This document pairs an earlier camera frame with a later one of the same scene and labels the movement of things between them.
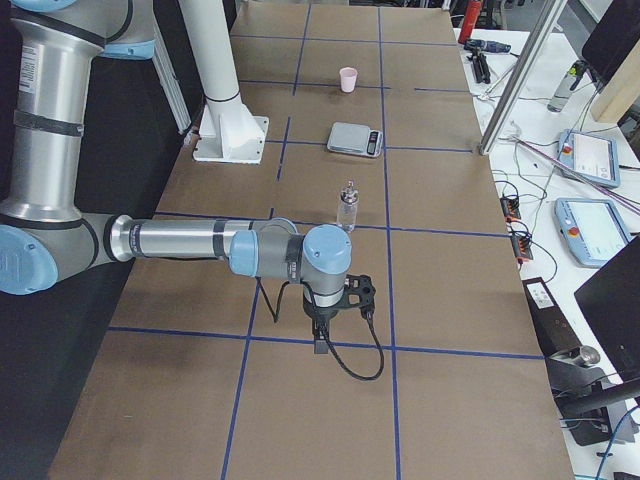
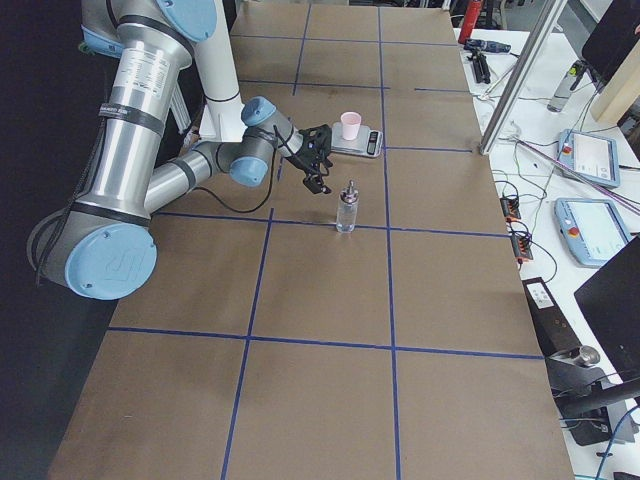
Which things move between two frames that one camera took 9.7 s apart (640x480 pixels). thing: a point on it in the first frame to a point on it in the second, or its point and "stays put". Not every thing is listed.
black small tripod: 480,65 stays put
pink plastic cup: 348,77 to 350,122
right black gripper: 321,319 to 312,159
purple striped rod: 614,191 stays put
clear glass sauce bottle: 347,209 stays put
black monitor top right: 612,40 stays put
